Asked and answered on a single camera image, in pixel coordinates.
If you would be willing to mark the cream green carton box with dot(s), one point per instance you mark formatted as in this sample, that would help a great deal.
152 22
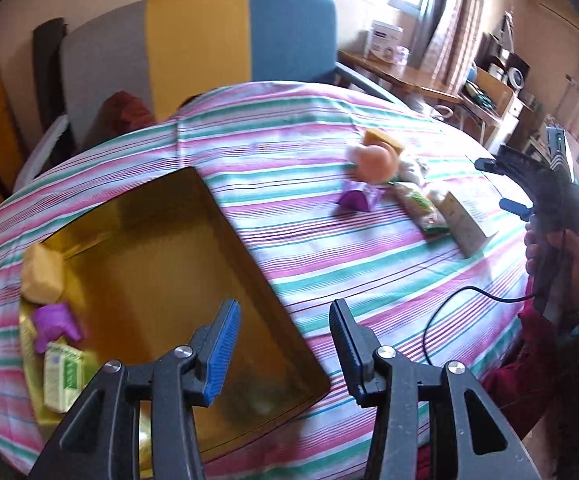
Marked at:
471 222

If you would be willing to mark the orange round bottle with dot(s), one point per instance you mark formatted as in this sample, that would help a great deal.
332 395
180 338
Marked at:
374 164

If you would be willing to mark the striped bed sheet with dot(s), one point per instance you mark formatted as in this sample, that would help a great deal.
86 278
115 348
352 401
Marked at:
273 155

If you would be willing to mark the yellow sponge on bed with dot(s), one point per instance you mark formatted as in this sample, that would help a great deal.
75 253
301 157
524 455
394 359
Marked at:
375 136

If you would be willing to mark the grey yellow blue armchair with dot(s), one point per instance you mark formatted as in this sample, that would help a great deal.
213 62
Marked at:
165 51

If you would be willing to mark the white product box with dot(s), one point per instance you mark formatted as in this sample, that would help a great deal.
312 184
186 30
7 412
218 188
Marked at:
383 41

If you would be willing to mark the wooden side table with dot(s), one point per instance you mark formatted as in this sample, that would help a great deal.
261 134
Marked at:
405 78

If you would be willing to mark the Weidan rice snack packet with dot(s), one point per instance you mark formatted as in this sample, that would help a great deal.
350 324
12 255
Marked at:
419 208

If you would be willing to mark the person's right hand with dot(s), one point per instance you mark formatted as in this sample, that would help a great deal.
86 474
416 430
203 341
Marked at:
555 256

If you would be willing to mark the striped window curtain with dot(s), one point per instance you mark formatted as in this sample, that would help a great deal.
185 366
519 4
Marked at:
453 46

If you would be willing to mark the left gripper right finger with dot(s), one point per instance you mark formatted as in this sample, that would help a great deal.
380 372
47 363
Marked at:
470 437

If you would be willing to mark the wooden shelf unit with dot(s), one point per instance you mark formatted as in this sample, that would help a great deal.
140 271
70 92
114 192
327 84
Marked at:
491 128

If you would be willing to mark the green white carton in box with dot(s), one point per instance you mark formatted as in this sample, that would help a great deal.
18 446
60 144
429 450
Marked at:
63 376

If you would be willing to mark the gold storage box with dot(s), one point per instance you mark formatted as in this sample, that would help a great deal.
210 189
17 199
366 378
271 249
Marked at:
142 273

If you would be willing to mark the purple snack packet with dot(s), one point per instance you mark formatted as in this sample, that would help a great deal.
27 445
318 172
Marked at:
53 322
359 196

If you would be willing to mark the purple snack packet in box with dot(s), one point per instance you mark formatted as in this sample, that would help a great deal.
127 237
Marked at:
53 322

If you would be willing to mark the yellow sponge in box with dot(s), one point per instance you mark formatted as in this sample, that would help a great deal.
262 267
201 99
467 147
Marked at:
42 275

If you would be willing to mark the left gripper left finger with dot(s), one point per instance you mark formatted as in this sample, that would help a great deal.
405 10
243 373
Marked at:
99 436

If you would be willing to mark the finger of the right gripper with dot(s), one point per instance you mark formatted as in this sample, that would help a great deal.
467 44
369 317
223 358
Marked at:
487 165
522 211

